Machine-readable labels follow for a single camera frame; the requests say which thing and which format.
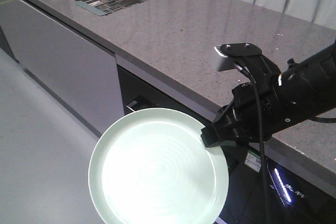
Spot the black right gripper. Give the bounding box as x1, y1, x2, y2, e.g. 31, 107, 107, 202
200, 82, 287, 149

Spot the light green round plate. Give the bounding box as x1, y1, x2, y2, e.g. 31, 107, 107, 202
88, 108, 229, 223

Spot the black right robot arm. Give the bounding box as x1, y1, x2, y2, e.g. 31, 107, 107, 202
201, 42, 335, 147

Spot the black camera cable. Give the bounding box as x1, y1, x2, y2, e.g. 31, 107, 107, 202
235, 61, 272, 224

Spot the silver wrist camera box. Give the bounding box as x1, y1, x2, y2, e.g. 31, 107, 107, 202
209, 42, 262, 72

